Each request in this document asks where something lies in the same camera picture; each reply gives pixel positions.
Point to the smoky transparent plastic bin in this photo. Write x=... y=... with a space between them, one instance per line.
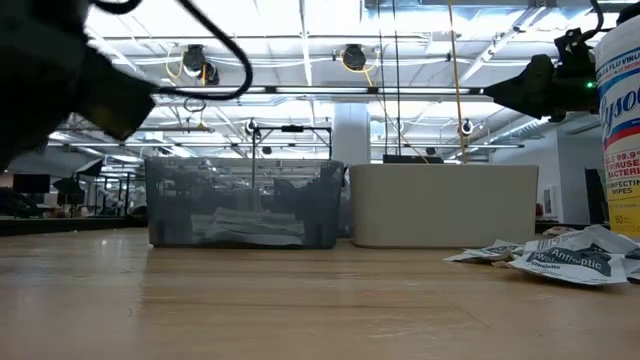
x=170 y=200
x=322 y=200

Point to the white framed wall sign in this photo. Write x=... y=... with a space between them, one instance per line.
x=548 y=200

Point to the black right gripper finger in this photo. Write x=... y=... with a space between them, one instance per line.
x=530 y=92

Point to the antiseptic towelette packet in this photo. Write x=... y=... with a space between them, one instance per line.
x=585 y=239
x=634 y=265
x=570 y=265
x=480 y=252

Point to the distant dark monitor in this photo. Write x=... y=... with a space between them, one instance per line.
x=31 y=184

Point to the distant black workstation frame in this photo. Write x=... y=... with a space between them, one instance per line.
x=292 y=128

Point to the white building column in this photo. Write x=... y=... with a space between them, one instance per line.
x=351 y=132

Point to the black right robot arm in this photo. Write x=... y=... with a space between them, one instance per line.
x=631 y=12

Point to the black standing panel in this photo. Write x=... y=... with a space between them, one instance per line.
x=596 y=195

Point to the disinfecting wipes canister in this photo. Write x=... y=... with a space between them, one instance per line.
x=620 y=150

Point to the adhesive bandage strip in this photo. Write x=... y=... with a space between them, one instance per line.
x=240 y=227
x=260 y=215

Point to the small white ointment packet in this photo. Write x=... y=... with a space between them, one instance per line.
x=557 y=231

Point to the light grey plastic bin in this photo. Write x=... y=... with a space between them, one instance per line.
x=440 y=205

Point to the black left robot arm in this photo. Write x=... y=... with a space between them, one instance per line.
x=30 y=60

